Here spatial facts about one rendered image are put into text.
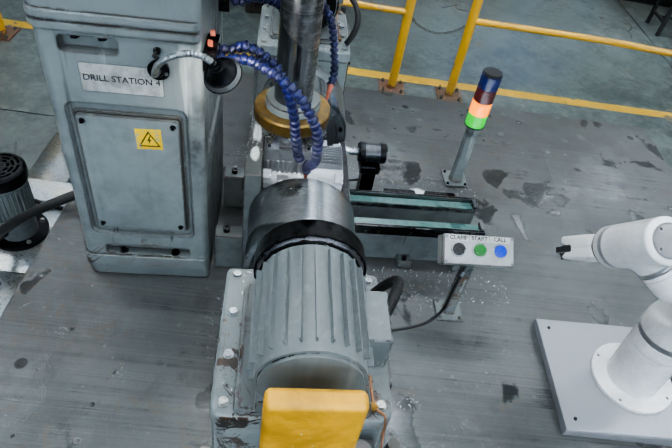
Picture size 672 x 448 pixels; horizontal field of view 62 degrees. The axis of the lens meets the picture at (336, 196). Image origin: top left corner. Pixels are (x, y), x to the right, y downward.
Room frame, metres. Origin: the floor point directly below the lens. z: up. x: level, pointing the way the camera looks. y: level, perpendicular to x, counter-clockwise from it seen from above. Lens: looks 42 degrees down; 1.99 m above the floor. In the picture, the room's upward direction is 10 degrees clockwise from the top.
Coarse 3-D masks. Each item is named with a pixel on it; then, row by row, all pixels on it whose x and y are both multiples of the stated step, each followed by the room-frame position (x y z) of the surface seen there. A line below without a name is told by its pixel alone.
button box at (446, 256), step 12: (444, 240) 0.92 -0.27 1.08; (456, 240) 0.93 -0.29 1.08; (468, 240) 0.93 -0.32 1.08; (480, 240) 0.94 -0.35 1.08; (492, 240) 0.94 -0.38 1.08; (504, 240) 0.95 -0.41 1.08; (444, 252) 0.90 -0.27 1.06; (468, 252) 0.91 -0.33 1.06; (492, 252) 0.92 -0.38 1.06; (444, 264) 0.91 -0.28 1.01; (456, 264) 0.89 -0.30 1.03; (468, 264) 0.89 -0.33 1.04; (480, 264) 0.90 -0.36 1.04; (492, 264) 0.90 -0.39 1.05; (504, 264) 0.91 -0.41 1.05
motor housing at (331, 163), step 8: (328, 152) 1.12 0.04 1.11; (336, 152) 1.14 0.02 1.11; (328, 160) 1.10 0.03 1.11; (336, 160) 1.11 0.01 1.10; (320, 168) 1.08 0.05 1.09; (328, 168) 1.09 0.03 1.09; (336, 168) 1.09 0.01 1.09; (272, 176) 1.04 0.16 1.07; (296, 176) 1.06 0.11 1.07; (312, 176) 1.06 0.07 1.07; (320, 176) 1.07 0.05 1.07; (328, 176) 1.07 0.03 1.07; (264, 184) 1.03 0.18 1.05; (336, 184) 1.06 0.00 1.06
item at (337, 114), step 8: (320, 72) 1.42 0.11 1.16; (272, 80) 1.39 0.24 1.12; (320, 80) 1.38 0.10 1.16; (328, 80) 1.41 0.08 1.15; (264, 88) 1.40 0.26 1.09; (320, 88) 1.34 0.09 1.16; (336, 88) 1.41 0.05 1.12; (336, 96) 1.36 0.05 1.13; (336, 104) 1.32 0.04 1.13; (336, 112) 1.29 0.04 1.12; (344, 112) 1.37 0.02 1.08; (336, 120) 1.29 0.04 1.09; (344, 120) 1.31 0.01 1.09; (328, 128) 1.28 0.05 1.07; (336, 128) 1.29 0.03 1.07; (344, 128) 1.30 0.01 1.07; (328, 136) 1.29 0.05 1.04; (336, 136) 1.29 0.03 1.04; (344, 136) 1.30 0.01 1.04; (328, 144) 1.29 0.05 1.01
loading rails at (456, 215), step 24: (360, 192) 1.20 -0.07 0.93; (384, 192) 1.22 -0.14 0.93; (360, 216) 1.18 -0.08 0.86; (384, 216) 1.19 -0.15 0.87; (408, 216) 1.20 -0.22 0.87; (432, 216) 1.21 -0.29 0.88; (456, 216) 1.22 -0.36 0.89; (360, 240) 1.07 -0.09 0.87; (384, 240) 1.08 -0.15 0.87; (408, 240) 1.09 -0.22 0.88; (432, 240) 1.11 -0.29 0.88; (408, 264) 1.06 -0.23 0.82
